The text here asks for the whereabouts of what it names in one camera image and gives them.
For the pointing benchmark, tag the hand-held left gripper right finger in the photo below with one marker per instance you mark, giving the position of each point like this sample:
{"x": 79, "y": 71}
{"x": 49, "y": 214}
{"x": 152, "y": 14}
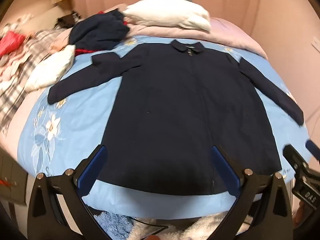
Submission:
{"x": 225, "y": 170}

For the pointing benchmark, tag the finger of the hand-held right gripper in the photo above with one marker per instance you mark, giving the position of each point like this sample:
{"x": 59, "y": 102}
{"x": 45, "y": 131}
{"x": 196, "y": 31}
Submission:
{"x": 312, "y": 147}
{"x": 293, "y": 158}

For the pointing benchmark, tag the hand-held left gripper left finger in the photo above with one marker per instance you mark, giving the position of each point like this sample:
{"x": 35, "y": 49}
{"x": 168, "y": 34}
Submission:
{"x": 90, "y": 170}

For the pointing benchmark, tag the navy blue jacket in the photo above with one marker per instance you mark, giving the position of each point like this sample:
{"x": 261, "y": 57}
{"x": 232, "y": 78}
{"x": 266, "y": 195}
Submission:
{"x": 175, "y": 117}

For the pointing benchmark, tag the pile of pink clothes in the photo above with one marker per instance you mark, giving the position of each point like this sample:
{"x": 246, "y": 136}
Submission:
{"x": 12, "y": 67}

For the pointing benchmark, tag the person's right hand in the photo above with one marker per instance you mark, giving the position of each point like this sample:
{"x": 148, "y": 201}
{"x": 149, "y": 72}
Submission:
{"x": 298, "y": 215}

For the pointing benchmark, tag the blue floral bed sheet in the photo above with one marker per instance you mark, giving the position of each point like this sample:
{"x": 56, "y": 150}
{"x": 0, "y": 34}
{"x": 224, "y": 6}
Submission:
{"x": 82, "y": 120}

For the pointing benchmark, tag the grey bedside cabinet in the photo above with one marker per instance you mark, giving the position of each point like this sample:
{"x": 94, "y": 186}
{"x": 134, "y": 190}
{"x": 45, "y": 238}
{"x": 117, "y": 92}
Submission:
{"x": 15, "y": 170}

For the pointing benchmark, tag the pink bed sheet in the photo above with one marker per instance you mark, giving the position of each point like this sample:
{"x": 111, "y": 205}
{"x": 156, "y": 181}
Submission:
{"x": 15, "y": 135}

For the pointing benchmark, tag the grey plaid blanket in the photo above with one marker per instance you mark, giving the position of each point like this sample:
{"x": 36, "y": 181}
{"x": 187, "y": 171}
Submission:
{"x": 15, "y": 97}

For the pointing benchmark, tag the white folded cloth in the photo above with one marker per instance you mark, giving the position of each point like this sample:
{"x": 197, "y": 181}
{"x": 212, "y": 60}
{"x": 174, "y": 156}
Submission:
{"x": 50, "y": 67}

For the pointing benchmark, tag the peach cloth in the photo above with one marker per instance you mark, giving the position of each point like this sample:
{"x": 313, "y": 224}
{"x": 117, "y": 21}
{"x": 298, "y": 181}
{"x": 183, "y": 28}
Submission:
{"x": 58, "y": 46}

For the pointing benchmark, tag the dark navy garment pile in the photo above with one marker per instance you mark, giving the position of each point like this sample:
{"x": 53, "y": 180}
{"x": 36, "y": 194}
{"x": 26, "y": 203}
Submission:
{"x": 100, "y": 30}

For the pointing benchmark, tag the pink quilt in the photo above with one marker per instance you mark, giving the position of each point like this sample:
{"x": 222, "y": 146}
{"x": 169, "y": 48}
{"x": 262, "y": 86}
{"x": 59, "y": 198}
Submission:
{"x": 175, "y": 33}

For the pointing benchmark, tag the red puffer jacket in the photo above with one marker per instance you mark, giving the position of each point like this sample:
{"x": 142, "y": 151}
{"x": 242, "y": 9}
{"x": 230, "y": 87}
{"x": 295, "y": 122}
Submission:
{"x": 10, "y": 42}

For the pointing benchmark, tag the black clothing heap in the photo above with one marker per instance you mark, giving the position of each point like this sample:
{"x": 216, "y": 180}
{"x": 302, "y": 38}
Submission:
{"x": 67, "y": 20}

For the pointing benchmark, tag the white plush toys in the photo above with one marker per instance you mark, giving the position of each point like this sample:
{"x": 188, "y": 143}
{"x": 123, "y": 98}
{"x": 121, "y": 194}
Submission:
{"x": 23, "y": 18}

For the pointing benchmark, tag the large white pillow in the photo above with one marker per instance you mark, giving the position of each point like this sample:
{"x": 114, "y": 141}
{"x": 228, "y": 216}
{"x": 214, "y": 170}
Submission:
{"x": 167, "y": 13}

